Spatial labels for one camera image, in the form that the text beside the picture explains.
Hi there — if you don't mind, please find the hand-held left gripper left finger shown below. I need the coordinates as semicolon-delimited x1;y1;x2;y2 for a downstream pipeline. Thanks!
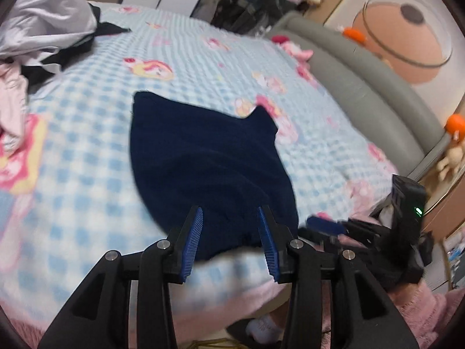
37;206;204;349

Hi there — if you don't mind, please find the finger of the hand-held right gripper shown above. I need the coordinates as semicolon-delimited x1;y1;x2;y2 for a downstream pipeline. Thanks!
306;215;382;241
298;227;386;263

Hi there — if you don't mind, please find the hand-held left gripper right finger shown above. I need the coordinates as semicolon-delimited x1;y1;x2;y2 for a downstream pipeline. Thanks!
257;206;419;349

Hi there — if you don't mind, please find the navy white-striped sweater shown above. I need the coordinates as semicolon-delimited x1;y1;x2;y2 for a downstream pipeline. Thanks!
130;91;301;263

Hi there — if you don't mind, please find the beige doll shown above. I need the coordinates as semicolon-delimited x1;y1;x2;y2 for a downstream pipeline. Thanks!
436;142;465;181

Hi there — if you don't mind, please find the person's white-socked foot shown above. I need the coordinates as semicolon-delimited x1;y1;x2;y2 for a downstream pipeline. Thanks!
245;314;285;345

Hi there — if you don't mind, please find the orange plush toy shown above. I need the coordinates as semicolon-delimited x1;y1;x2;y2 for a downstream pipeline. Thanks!
341;25;366;45
445;113;465;143

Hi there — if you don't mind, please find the blue checked printed blanket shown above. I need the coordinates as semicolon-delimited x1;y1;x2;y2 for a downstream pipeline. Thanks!
0;2;401;321

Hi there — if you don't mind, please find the pink plush toy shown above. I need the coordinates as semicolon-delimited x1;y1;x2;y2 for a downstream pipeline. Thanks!
271;34;314;61

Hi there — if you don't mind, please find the pink printed garment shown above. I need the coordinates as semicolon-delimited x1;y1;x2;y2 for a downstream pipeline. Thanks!
0;62;30;150

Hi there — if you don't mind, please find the black garment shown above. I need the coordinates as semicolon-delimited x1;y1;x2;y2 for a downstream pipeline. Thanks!
20;2;132;85

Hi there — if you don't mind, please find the glass-door wardrobe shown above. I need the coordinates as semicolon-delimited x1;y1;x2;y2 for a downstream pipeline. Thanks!
191;0;309;37

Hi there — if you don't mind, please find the grey padded bed frame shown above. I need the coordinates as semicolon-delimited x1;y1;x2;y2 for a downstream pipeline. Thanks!
267;11;452;183

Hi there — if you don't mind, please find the round peach wall panel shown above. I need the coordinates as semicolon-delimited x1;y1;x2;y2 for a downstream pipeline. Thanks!
350;0;455;87

